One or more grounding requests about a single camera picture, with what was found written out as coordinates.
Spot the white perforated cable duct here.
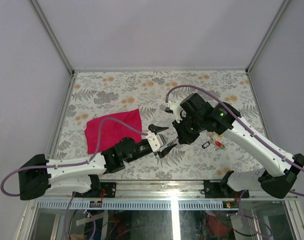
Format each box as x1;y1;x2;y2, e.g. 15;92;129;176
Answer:
38;199;224;210

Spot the red key tag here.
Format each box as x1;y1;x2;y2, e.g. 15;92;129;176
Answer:
215;141;222;148

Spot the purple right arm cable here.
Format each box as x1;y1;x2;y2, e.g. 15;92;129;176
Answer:
165;85;304;237

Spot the right aluminium frame post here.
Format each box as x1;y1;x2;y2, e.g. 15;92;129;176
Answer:
245;0;292;75

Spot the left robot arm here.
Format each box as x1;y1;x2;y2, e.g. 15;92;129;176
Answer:
19;124;167;201

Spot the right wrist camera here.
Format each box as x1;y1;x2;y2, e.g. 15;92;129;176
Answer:
164;101;186;123

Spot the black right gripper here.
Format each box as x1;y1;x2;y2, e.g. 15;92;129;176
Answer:
172;112;205;145

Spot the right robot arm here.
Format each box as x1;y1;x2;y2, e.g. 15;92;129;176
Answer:
168;93;304;199

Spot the left aluminium frame post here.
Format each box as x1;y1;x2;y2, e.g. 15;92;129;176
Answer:
29;0;75;76

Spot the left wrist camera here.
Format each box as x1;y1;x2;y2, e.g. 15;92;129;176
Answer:
145;132;166;153

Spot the aluminium frame post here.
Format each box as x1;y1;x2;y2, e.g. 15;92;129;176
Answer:
29;0;75;76
245;0;292;75

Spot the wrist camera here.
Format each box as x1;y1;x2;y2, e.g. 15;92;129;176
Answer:
164;101;186;123
145;132;166;153

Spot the black key tag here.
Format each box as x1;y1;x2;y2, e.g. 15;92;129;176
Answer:
201;141;210;149

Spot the floral patterned table mat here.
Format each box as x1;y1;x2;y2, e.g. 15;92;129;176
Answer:
55;70;264;180

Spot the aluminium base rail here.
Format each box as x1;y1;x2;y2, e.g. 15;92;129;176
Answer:
36;179;297;201

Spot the pink folded cloth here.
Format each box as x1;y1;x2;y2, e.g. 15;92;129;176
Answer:
85;109;142;155

